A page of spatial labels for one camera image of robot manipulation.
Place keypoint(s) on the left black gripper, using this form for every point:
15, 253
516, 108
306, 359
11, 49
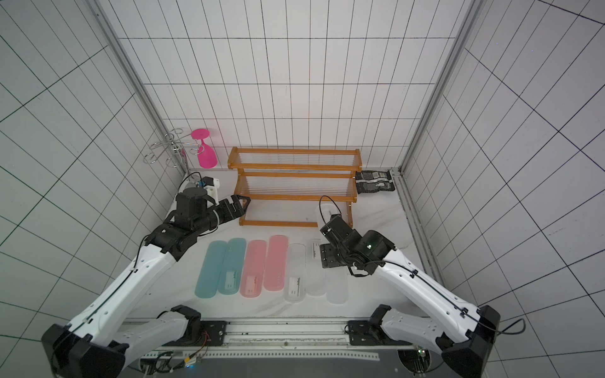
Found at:
229, 213

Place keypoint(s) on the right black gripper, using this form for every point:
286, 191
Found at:
331, 255

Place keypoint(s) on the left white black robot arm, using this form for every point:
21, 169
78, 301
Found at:
92, 343

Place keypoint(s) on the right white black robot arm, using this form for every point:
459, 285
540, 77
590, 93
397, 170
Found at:
462, 333

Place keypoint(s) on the orange wooden three-tier shelf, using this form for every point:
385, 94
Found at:
271, 174

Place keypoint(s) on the pink pencil case right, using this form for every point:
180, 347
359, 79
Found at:
274, 276

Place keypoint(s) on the pink pencil case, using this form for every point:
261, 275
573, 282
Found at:
274, 276
254, 268

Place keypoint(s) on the teal pencil case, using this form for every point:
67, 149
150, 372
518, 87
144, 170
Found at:
207, 284
232, 267

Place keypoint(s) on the pink pencil case left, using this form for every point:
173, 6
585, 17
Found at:
254, 268

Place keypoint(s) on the teal pencil case far left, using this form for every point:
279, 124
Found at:
207, 284

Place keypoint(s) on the pink plastic wine glass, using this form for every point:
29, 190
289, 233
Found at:
206, 155

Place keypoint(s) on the black patterned pouch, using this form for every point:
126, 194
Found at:
369, 182

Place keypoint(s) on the silver metal glass rack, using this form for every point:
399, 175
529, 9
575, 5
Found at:
173, 149

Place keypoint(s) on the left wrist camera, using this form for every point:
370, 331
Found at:
211, 184

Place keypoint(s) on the aluminium mounting rail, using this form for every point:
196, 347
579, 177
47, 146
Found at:
281, 338

